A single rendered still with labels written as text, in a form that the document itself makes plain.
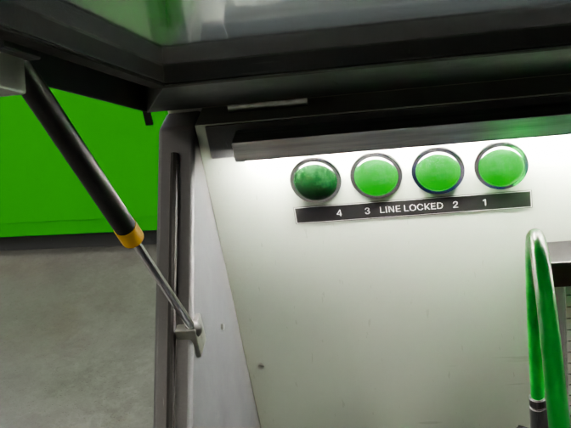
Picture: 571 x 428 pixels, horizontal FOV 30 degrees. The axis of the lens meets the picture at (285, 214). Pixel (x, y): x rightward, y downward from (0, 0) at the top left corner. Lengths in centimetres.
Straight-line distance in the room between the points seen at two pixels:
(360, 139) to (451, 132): 8
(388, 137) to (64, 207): 284
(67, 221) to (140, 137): 46
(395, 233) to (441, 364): 17
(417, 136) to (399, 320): 24
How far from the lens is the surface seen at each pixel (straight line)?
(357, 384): 120
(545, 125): 99
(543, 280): 78
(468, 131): 99
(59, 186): 373
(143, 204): 366
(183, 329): 99
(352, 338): 116
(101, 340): 337
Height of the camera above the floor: 187
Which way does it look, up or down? 30 degrees down
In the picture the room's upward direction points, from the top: 10 degrees counter-clockwise
